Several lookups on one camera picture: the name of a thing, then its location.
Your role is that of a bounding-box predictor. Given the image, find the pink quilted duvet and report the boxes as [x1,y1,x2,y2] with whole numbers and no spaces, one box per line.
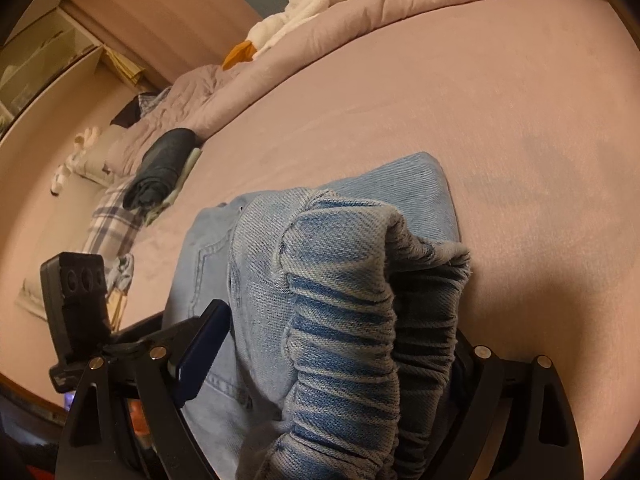
[106,0,486,177]

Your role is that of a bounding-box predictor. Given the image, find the light blue denim pants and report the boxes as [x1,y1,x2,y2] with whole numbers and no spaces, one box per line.
[165,153,470,479]

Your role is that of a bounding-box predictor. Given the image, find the folded pale green garment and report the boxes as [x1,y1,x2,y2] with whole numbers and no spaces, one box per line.
[143,148,202,226]

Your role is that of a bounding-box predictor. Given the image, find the beige pillow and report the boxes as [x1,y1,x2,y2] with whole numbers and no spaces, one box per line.
[73,125,127,188]

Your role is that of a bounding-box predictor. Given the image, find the crumpled light blue cloth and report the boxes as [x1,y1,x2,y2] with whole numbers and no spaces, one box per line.
[106,254,134,332]

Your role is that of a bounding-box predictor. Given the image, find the pink curtain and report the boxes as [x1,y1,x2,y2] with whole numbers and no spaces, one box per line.
[62,0,259,88]

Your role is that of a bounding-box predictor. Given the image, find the pink bed sheet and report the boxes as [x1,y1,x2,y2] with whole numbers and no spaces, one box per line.
[125,0,639,479]

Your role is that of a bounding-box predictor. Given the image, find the dark clothes near headboard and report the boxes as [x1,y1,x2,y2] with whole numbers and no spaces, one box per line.
[111,92,165,128]

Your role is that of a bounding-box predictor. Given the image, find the wall shelf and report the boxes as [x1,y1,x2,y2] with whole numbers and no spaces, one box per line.
[0,6,147,137]

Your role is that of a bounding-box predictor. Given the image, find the small white plush toy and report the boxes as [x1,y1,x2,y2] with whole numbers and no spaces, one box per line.
[50,126,101,196]

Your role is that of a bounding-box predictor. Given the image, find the plaid pillow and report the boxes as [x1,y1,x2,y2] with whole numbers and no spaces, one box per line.
[81,178,142,262]

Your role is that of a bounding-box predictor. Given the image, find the folded dark denim jeans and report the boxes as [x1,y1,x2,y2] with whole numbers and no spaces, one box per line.
[122,128,198,210]

